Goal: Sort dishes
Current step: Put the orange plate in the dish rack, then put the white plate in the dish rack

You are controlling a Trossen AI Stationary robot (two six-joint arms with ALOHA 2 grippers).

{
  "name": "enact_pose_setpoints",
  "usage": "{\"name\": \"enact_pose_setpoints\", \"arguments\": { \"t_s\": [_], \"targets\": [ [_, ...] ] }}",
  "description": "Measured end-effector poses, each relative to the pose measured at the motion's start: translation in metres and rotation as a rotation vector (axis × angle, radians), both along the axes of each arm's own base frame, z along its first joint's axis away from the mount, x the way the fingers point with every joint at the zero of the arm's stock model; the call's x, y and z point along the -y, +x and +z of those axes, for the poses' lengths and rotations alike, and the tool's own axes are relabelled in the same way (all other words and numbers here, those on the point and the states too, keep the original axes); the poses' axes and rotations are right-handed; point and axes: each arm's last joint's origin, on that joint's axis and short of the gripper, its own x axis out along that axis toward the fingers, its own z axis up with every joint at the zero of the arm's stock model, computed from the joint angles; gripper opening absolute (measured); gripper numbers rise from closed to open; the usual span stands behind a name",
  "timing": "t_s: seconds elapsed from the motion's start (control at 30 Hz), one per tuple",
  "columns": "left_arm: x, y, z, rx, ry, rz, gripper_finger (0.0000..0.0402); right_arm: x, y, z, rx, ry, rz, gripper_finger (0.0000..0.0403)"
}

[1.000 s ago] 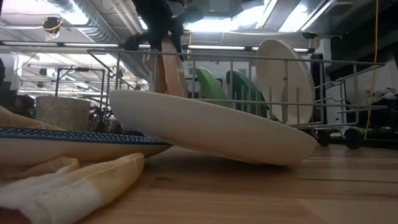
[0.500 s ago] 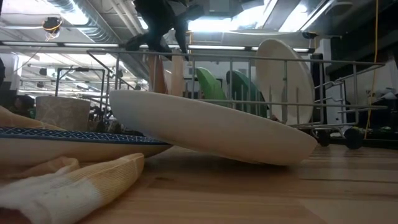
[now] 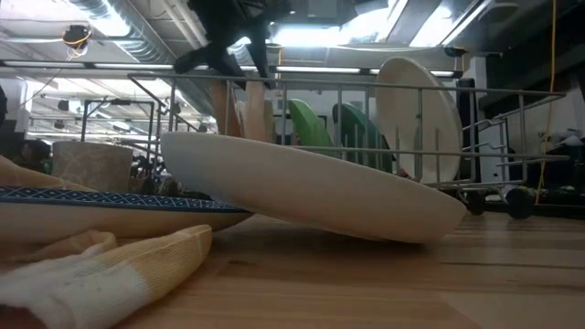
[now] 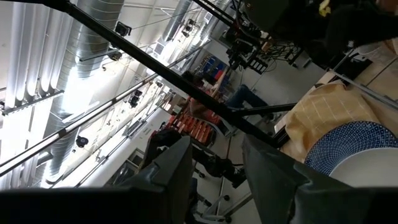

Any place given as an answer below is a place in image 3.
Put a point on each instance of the grey mug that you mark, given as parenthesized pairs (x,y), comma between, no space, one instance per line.
(91,166)

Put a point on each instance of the black upright post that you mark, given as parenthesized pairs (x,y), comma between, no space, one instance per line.
(470,137)

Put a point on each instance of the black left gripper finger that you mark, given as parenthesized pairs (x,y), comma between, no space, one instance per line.
(263,55)
(219,57)

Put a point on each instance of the blue patterned plate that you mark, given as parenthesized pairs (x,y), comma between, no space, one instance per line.
(91,219)

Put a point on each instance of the large white plate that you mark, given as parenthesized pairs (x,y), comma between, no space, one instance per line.
(407,114)

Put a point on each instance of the yellow checked cloth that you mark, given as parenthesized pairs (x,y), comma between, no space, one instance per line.
(137,274)

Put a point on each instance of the wide white shallow bowl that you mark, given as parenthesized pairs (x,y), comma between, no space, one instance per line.
(320,192)

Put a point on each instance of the light green plate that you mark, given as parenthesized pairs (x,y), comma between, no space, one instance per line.
(311,123)

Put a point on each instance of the black overhead camera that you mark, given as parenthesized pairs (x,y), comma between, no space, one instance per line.
(77,36)

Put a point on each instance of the teal plate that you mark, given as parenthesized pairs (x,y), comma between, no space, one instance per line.
(361,132)

